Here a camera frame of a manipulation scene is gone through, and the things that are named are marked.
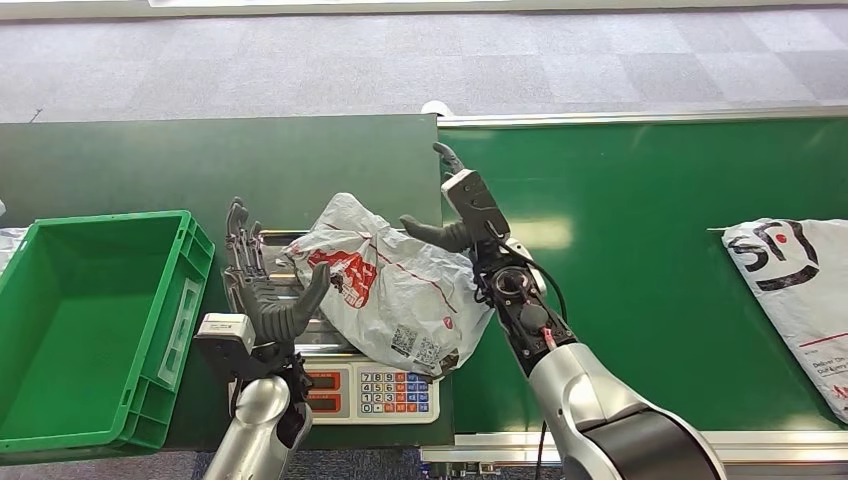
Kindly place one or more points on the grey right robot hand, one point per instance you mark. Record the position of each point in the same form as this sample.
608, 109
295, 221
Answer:
474, 205

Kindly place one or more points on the green plastic crate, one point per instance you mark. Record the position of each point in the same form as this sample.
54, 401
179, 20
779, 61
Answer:
79, 318

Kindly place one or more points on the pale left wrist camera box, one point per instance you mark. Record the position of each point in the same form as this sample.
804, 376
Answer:
225, 328

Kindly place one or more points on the white conveyor roller end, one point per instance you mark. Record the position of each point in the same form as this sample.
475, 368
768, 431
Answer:
434, 108

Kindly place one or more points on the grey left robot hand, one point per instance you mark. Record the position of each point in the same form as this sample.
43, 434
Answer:
268, 311

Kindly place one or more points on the white scale body with keypad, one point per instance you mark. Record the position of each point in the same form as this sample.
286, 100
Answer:
344, 397

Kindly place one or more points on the steel scale weighing pan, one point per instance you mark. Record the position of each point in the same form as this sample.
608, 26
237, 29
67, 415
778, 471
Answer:
318, 338

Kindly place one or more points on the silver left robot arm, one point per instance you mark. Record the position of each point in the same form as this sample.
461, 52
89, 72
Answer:
255, 424

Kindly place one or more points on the pale plastic bag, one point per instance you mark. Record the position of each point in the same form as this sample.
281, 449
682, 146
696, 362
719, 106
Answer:
8, 246

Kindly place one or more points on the white package with red print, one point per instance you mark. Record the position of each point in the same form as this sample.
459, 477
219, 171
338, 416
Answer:
404, 291

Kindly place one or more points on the white package with black print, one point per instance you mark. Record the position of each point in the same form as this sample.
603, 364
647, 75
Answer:
808, 298

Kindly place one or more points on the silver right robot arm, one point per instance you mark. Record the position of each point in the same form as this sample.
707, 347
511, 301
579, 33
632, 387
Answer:
583, 397

